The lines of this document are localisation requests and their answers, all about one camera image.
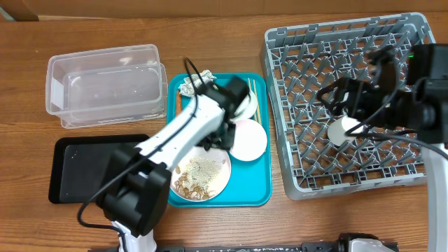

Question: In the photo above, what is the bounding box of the wooden chopstick right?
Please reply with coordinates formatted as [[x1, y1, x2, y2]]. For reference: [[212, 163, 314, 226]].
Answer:
[[253, 79, 263, 125]]

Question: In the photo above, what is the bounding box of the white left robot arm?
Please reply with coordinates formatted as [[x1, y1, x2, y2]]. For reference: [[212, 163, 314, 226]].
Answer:
[[77, 76, 250, 251]]

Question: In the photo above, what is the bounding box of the teal plastic tray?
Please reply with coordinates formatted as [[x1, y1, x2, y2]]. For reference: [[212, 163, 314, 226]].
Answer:
[[168, 72, 272, 208]]

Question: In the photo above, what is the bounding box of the pink plate with food scraps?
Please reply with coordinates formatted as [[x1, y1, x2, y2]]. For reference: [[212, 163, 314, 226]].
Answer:
[[170, 146, 231, 202]]

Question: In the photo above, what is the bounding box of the grey dishwasher rack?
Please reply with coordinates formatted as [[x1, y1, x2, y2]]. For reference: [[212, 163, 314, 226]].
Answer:
[[261, 13, 438, 200]]

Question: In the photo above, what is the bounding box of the white paper cup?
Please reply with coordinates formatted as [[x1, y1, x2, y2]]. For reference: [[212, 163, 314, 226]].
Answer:
[[327, 116, 360, 146]]

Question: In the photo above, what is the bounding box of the wooden chopstick left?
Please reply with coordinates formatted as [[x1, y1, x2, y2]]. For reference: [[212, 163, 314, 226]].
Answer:
[[248, 78, 262, 125]]

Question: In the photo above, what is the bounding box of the wooden chopstick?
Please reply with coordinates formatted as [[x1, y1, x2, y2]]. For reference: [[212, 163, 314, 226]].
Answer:
[[253, 79, 263, 125], [248, 78, 262, 125]]

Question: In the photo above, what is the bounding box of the black plastic tray bin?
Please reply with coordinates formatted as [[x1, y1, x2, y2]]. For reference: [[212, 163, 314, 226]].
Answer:
[[48, 134, 149, 204]]

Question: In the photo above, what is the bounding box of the clear plastic bin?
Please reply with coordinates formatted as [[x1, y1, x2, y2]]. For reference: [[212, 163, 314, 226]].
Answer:
[[45, 44, 168, 129]]

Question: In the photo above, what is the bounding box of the pink small bowl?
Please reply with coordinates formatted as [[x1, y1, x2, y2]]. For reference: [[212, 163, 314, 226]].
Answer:
[[230, 119, 267, 162]]

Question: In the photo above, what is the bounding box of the crumpled white tissue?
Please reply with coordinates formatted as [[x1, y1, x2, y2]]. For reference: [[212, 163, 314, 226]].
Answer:
[[178, 69, 216, 97]]

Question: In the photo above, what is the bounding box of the white bowl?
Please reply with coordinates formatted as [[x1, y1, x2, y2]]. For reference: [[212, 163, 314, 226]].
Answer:
[[230, 91, 254, 123]]

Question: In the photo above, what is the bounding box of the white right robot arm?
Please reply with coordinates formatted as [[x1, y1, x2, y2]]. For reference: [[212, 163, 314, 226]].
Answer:
[[316, 43, 447, 251]]

